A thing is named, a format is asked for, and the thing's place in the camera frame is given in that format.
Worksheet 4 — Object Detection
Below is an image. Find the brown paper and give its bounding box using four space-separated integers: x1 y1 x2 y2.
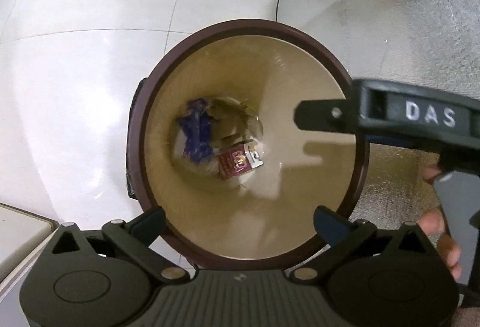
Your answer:
209 97 263 143

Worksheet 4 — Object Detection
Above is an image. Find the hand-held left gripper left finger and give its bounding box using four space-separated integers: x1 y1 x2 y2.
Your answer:
48 205 191 282

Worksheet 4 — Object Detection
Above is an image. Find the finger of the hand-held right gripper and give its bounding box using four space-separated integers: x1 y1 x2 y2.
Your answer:
294 98 358 133

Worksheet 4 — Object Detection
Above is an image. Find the person's right hand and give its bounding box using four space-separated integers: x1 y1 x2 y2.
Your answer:
417 163 463 280

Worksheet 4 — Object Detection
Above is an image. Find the purple snack wrapper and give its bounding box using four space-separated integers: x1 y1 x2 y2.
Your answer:
178 98 217 165

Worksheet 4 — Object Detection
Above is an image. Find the beige trash bin brown rim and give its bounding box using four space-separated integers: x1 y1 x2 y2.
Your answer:
139 21 372 271

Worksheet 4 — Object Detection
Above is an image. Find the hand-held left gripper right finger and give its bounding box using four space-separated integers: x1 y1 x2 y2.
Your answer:
288 205 440 282

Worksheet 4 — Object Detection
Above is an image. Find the white flat panel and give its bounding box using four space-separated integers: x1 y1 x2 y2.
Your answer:
0 202 60 285

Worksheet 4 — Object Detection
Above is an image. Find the red snack packet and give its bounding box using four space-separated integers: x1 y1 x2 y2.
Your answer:
216 139 264 182

